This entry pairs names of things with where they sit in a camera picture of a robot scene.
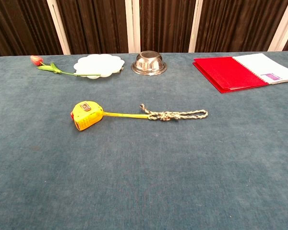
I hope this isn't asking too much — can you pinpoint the upturned stainless steel bowl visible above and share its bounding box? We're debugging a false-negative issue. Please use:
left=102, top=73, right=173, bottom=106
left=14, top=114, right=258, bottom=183
left=131, top=50, right=168, bottom=76

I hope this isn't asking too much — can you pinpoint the artificial tulip flower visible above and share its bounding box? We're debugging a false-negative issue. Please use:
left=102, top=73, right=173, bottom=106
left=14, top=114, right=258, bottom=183
left=30, top=55, right=101, bottom=78

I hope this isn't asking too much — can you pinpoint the yellow tape measure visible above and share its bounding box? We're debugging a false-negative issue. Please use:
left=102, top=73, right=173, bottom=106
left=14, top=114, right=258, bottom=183
left=70, top=100, right=151, bottom=131

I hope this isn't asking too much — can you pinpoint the white partition post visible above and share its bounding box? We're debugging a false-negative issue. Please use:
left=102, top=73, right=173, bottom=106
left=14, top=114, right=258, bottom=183
left=46, top=0, right=71, bottom=55
left=268, top=0, right=288, bottom=52
left=188, top=0, right=204, bottom=53
left=124, top=0, right=141, bottom=54

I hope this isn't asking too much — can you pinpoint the teal table cloth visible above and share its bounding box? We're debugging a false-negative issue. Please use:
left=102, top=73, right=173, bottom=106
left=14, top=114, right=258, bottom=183
left=0, top=50, right=288, bottom=230

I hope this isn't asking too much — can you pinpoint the white flower-shaped plate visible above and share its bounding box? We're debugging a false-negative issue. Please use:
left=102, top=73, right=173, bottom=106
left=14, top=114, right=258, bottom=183
left=73, top=54, right=125, bottom=79

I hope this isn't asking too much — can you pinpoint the red spiral notebook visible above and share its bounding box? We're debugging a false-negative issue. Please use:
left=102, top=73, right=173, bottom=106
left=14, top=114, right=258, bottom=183
left=192, top=53, right=288, bottom=94

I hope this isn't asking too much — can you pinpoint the braided beige rope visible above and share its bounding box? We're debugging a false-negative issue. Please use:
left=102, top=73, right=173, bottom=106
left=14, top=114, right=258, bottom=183
left=139, top=103, right=209, bottom=122

